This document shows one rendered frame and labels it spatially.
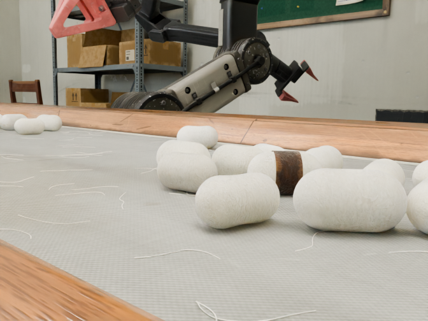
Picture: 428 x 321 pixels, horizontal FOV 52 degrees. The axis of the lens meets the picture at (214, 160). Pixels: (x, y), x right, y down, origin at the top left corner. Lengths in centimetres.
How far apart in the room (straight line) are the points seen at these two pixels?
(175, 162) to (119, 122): 36
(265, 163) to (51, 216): 9
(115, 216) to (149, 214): 1
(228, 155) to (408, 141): 17
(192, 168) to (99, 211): 5
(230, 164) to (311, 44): 237
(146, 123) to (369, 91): 196
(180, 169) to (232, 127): 24
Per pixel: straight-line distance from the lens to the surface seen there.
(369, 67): 241
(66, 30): 58
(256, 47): 105
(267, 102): 272
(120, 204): 18
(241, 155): 23
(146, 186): 22
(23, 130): 52
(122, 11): 59
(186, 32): 156
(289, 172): 20
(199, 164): 20
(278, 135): 40
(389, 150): 36
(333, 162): 24
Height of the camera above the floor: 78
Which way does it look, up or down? 8 degrees down
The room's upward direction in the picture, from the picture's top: 1 degrees clockwise
